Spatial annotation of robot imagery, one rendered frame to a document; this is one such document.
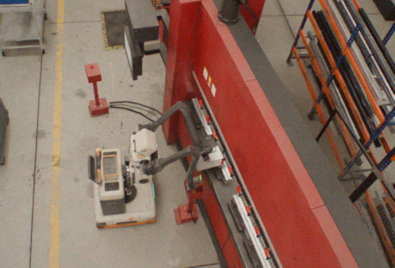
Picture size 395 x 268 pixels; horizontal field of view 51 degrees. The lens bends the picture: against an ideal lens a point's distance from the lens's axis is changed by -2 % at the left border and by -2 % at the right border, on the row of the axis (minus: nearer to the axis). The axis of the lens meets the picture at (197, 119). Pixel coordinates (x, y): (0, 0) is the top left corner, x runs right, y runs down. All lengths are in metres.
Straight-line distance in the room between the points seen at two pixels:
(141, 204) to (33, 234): 1.25
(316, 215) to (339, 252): 0.25
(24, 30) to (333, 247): 5.17
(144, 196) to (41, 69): 2.60
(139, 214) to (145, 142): 1.14
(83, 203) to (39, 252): 0.72
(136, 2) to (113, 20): 2.75
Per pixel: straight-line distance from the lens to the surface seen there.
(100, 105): 5.65
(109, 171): 4.22
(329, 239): 2.67
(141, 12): 4.11
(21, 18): 6.70
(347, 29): 5.33
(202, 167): 4.15
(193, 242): 4.89
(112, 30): 6.77
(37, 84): 6.18
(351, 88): 5.16
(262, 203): 3.43
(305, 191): 2.74
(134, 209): 4.71
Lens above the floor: 4.61
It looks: 54 degrees down
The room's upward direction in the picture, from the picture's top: 10 degrees clockwise
